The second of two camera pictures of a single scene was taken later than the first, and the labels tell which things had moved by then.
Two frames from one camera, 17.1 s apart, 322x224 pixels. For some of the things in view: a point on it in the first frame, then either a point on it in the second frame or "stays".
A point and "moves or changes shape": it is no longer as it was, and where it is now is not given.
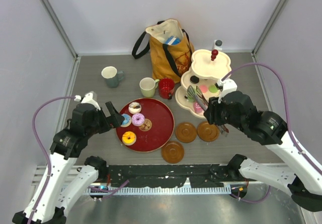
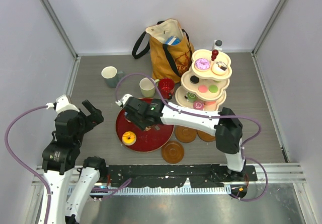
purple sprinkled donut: [138, 119] moves or changes shape
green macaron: [213, 89] stays
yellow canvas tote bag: [170, 49] stays
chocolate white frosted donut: [135, 107] moves or changes shape
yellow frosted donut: [129, 138] stays
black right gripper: [212, 112] → [142, 126]
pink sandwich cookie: [203, 88] stays
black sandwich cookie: [194, 79] stays
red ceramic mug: [166, 86] stays
